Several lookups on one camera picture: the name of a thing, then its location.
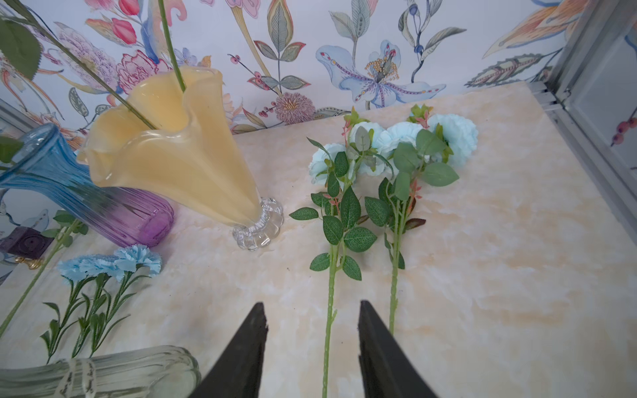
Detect blue carnation stem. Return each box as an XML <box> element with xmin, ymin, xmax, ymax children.
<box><xmin>88</xmin><ymin>245</ymin><xmax>163</xmax><ymax>356</ymax></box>
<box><xmin>40</xmin><ymin>255</ymin><xmax>97</xmax><ymax>364</ymax></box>
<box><xmin>71</xmin><ymin>255</ymin><xmax>120</xmax><ymax>358</ymax></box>

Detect blue purple glass vase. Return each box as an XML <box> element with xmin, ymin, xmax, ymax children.
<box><xmin>1</xmin><ymin>124</ymin><xmax>174</xmax><ymax>247</ymax></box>

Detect yellow ruffled glass vase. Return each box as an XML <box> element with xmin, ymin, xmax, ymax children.
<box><xmin>78</xmin><ymin>67</ymin><xmax>284</xmax><ymax>251</ymax></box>

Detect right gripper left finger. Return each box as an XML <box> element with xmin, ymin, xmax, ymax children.
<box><xmin>190</xmin><ymin>302</ymin><xmax>268</xmax><ymax>398</ymax></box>

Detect purple perfume bottle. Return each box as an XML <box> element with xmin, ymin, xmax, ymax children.
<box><xmin>1</xmin><ymin>227</ymin><xmax>53</xmax><ymax>270</ymax></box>

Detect right aluminium corner post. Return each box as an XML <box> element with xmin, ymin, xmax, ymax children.
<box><xmin>541</xmin><ymin>1</ymin><xmax>636</xmax><ymax>239</ymax></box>

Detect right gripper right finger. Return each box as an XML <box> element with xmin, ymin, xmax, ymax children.
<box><xmin>358</xmin><ymin>300</ymin><xmax>436</xmax><ymax>398</ymax></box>

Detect pink rose blue carnation bouquet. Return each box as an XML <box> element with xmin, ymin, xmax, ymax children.
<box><xmin>1</xmin><ymin>1</ymin><xmax>187</xmax><ymax>138</ymax></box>

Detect single light blue rose stem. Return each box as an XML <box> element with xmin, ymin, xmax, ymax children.
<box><xmin>290</xmin><ymin>109</ymin><xmax>389</xmax><ymax>397</ymax></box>

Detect clear ribbed glass vase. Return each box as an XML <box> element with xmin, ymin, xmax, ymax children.
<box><xmin>1</xmin><ymin>346</ymin><xmax>202</xmax><ymax>397</ymax></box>

